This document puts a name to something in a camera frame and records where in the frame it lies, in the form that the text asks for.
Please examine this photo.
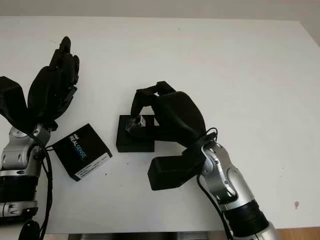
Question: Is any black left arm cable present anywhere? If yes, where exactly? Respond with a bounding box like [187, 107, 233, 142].
[27, 132, 55, 240]

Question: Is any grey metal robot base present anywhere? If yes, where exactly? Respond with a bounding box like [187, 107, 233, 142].
[68, 232, 226, 240]

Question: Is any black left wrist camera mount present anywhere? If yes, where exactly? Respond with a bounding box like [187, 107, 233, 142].
[0, 76, 30, 124]

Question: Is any black RealSense box lid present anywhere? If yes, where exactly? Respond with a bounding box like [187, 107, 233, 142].
[52, 122, 113, 183]

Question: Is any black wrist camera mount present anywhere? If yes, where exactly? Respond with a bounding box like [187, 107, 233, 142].
[147, 142, 208, 191]
[0, 76, 30, 124]

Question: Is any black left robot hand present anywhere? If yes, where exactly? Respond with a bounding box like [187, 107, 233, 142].
[26, 36, 81, 132]

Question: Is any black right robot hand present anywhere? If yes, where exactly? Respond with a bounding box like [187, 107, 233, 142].
[126, 81, 207, 152]

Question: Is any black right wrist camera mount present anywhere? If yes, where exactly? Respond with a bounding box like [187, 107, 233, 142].
[147, 142, 208, 191]

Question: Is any silver depth camera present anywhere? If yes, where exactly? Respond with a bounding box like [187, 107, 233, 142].
[126, 116, 146, 133]

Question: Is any black camera box base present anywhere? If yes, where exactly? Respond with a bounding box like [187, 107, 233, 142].
[116, 114, 156, 153]

